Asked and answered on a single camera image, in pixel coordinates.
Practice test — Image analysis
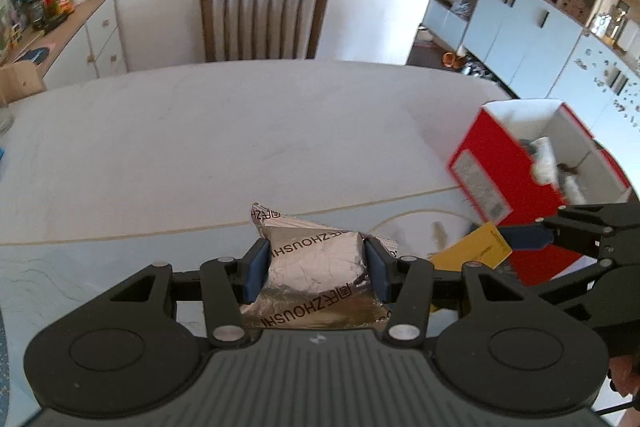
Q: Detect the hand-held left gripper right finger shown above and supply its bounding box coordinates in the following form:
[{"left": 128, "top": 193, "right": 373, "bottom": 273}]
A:
[{"left": 364, "top": 237, "right": 534, "bottom": 349}]

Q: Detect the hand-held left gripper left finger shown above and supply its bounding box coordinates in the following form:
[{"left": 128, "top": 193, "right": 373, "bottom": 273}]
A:
[{"left": 107, "top": 238, "right": 272, "bottom": 349}]

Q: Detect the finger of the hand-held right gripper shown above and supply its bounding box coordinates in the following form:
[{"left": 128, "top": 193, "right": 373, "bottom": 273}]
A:
[
  {"left": 527, "top": 258, "right": 617, "bottom": 309},
  {"left": 499, "top": 204, "right": 640, "bottom": 259}
]

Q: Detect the yellow box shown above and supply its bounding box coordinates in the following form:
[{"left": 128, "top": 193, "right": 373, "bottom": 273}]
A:
[{"left": 429, "top": 222, "right": 514, "bottom": 272}]

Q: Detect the silver foil packet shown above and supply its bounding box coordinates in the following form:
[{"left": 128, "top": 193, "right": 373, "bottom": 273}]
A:
[{"left": 239, "top": 202, "right": 400, "bottom": 332}]

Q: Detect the red and white cardboard box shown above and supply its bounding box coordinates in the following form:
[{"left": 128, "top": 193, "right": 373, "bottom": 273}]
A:
[{"left": 446, "top": 100, "right": 635, "bottom": 289}]

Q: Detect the person's right hand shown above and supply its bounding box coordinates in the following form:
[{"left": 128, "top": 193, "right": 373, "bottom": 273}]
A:
[{"left": 611, "top": 354, "right": 640, "bottom": 402}]

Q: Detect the small white figure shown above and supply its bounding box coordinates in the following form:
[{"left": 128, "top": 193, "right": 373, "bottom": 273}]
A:
[{"left": 559, "top": 171, "right": 587, "bottom": 204}]

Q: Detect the white cylinder packet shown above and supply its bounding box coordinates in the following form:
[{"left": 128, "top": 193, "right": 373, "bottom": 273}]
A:
[{"left": 529, "top": 136, "right": 560, "bottom": 186}]

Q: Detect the brown wooden chair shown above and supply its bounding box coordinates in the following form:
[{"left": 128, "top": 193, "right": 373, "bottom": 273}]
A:
[{"left": 199, "top": 0, "right": 331, "bottom": 64}]

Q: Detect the white sideboard with wooden top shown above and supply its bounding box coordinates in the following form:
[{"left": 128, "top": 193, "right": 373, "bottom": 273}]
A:
[{"left": 0, "top": 0, "right": 129, "bottom": 94}]

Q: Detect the brown cardboard box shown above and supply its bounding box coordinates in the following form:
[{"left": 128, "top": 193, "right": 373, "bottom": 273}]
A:
[{"left": 0, "top": 61, "right": 47, "bottom": 106}]

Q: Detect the pale blue wall cabinet unit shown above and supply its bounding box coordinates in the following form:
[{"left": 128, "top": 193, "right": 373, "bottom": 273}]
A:
[{"left": 419, "top": 0, "right": 640, "bottom": 188}]

